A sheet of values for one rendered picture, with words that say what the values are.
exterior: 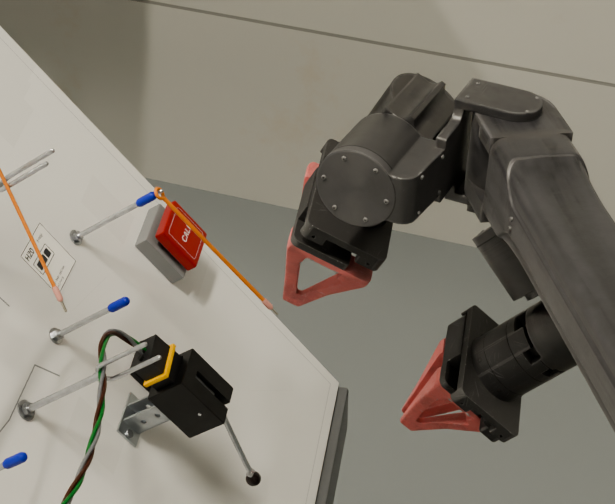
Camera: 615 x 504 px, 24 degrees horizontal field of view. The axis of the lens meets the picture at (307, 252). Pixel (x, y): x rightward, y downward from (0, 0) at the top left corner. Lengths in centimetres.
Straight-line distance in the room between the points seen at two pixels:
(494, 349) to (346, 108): 187
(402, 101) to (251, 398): 52
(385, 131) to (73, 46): 223
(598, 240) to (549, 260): 3
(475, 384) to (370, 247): 16
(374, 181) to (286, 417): 57
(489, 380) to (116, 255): 39
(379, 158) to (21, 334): 41
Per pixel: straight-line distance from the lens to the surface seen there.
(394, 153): 95
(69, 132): 139
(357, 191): 95
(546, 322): 112
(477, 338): 117
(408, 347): 287
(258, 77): 301
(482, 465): 267
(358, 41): 288
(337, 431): 154
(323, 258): 106
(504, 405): 116
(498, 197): 95
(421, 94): 102
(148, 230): 139
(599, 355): 82
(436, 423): 121
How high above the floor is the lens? 201
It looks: 41 degrees down
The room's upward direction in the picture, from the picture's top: straight up
